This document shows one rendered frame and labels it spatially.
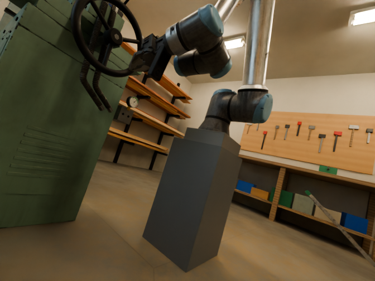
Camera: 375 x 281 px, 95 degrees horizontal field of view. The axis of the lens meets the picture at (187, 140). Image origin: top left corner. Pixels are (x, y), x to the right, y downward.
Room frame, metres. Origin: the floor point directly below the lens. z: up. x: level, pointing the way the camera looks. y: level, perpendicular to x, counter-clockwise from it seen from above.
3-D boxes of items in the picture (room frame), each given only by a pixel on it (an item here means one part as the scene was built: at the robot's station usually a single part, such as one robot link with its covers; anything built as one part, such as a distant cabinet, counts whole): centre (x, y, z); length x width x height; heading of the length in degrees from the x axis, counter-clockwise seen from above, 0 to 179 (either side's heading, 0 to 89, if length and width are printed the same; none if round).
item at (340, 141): (3.01, -1.88, 1.50); 2.00 x 0.04 x 0.90; 51
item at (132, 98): (0.91, 0.35, 0.65); 0.06 x 0.04 x 0.08; 145
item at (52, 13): (0.79, 0.62, 0.82); 0.40 x 0.21 x 0.04; 145
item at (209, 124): (0.98, -0.13, 0.67); 0.19 x 0.19 x 0.10
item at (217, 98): (0.98, -0.14, 0.81); 0.17 x 0.15 x 0.18; 49
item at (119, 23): (0.70, 0.52, 0.91); 0.15 x 0.14 x 0.09; 145
